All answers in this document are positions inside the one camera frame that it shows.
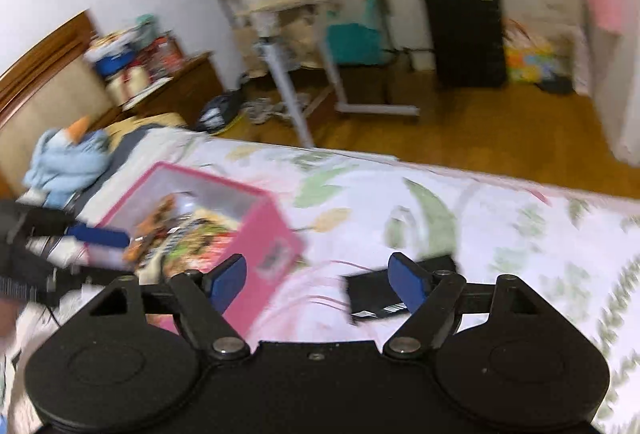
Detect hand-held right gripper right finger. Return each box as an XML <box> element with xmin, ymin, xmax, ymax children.
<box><xmin>382</xmin><ymin>251</ymin><xmax>542</xmax><ymax>361</ymax></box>

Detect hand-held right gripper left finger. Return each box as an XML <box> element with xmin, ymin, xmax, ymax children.
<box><xmin>89</xmin><ymin>253</ymin><xmax>251</xmax><ymax>361</ymax></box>

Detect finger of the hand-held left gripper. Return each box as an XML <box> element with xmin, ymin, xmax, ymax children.
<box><xmin>67</xmin><ymin>223</ymin><xmax>132</xmax><ymax>249</ymax></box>

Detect black snack packet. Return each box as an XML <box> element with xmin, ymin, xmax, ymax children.
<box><xmin>345</xmin><ymin>254</ymin><xmax>458</xmax><ymax>326</ymax></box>

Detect red and green snack packet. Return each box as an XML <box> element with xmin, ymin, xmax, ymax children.
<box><xmin>164</xmin><ymin>209</ymin><xmax>240</xmax><ymax>277</ymax></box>

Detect pink cardboard box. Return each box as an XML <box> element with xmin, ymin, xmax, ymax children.
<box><xmin>97</xmin><ymin>161</ymin><xmax>305</xmax><ymax>340</ymax></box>

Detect light blue towel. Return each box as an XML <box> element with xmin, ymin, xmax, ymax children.
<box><xmin>22</xmin><ymin>127</ymin><xmax>111</xmax><ymax>207</ymax></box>

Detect orange plush cone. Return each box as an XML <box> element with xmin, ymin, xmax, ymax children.
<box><xmin>67</xmin><ymin>117</ymin><xmax>91</xmax><ymax>142</ymax></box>

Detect yellow pillow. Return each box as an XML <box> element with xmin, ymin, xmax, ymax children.
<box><xmin>107</xmin><ymin>111</ymin><xmax>188</xmax><ymax>150</ymax></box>

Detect wooden padded headboard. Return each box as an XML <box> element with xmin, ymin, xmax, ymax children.
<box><xmin>0</xmin><ymin>9</ymin><xmax>118</xmax><ymax>195</ymax></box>

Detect wooden nightstand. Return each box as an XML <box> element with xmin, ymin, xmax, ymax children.
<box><xmin>122</xmin><ymin>52</ymin><xmax>226</xmax><ymax>130</ymax></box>

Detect pile of shoes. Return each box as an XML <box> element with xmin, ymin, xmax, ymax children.
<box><xmin>242</xmin><ymin>94</ymin><xmax>311</xmax><ymax>125</ymax></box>

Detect pile of assorted packages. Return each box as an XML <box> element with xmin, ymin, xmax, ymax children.
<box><xmin>85</xmin><ymin>14</ymin><xmax>183</xmax><ymax>108</ymax></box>

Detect dark storage box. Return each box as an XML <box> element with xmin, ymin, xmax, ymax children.
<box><xmin>340</xmin><ymin>62</ymin><xmax>396</xmax><ymax>105</ymax></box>

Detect black slipper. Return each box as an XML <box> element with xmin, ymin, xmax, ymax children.
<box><xmin>537</xmin><ymin>77</ymin><xmax>576</xmax><ymax>96</ymax></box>

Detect colourful cardboard box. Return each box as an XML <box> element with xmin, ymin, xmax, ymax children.
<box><xmin>502</xmin><ymin>17</ymin><xmax>573</xmax><ymax>85</ymax></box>

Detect white wardrobe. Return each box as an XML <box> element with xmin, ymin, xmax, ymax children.
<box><xmin>575</xmin><ymin>0</ymin><xmax>640</xmax><ymax>167</ymax></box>

